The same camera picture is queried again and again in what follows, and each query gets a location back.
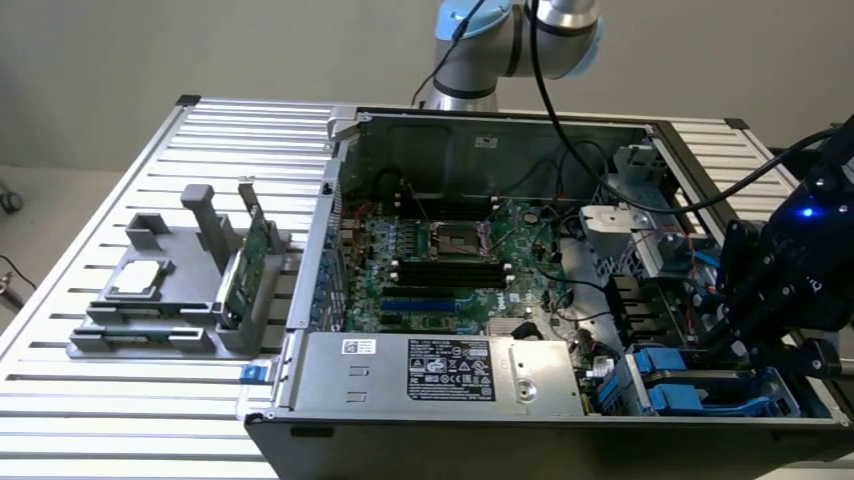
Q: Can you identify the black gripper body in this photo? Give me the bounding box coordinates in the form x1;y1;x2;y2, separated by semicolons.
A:
758;167;854;332

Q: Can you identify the blue disk bay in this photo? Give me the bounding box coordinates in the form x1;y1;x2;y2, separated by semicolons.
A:
619;344;802;419

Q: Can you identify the black slotted drive holder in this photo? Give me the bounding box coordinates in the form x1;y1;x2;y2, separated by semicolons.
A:
603;273;669;347

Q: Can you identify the silver drive cage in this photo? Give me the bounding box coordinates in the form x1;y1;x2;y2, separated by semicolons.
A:
577;202;726;281

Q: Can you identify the green motherboard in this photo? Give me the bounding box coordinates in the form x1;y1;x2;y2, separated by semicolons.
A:
336;197;588;342

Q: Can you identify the silver chipset heatsink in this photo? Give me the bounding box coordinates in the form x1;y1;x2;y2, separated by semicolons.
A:
487;317;539;339

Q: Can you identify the CPU socket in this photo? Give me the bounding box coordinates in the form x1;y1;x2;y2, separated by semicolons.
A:
425;219;499;262

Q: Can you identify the black RAM slot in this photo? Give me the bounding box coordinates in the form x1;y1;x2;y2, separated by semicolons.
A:
392;259;512;269
392;272;512;282
392;266;512;275
392;279;512;290

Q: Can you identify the black power supply label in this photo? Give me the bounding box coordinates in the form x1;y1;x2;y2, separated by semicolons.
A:
405;338;496;402

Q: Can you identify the black expansion slot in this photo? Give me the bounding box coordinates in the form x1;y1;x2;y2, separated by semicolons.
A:
380;287;456;300

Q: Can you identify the blue expansion slot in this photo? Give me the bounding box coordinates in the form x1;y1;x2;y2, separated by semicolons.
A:
380;298;457;313

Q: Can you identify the silver power supply box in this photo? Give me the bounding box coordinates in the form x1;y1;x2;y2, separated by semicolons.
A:
276;332;588;419

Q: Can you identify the black open PC case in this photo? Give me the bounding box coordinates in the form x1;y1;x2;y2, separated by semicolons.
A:
242;105;854;480

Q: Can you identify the green graphics card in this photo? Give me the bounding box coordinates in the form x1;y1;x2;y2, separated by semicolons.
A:
221;176;283;332

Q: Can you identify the grey parts rack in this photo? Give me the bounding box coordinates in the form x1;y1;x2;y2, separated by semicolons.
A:
65;183;295;359

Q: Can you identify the green RAM stick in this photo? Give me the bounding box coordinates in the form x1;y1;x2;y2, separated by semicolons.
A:
98;306;202;320
90;328;182;345

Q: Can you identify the silver CPU chip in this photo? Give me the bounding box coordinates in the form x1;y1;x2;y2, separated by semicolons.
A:
108;259;169;297

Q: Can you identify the blue disk wire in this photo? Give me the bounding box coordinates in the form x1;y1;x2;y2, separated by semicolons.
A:
685;248;727;312

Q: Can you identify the red wire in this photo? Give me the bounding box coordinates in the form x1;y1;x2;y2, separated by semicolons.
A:
664;233;720;347

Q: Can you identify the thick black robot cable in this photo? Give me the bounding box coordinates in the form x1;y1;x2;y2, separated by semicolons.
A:
523;0;843;215

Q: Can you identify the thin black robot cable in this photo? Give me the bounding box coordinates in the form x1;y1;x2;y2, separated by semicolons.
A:
409;0;489;109

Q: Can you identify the black floor cable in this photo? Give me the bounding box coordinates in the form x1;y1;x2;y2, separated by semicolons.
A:
0;253;38;302

